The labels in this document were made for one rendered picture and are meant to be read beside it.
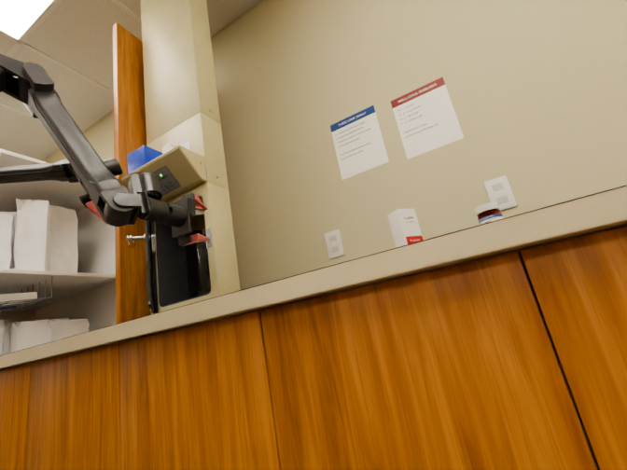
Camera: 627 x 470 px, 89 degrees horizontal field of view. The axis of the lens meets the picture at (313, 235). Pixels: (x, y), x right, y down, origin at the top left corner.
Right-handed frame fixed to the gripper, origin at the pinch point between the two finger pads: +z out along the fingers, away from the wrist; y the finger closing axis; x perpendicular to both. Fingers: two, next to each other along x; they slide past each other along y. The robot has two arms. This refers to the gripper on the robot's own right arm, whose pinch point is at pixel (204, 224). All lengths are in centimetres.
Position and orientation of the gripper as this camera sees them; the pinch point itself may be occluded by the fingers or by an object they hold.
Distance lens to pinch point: 100.4
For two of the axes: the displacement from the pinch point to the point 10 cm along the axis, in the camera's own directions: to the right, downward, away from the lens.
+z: 4.7, 1.7, 8.7
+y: -1.7, -9.5, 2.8
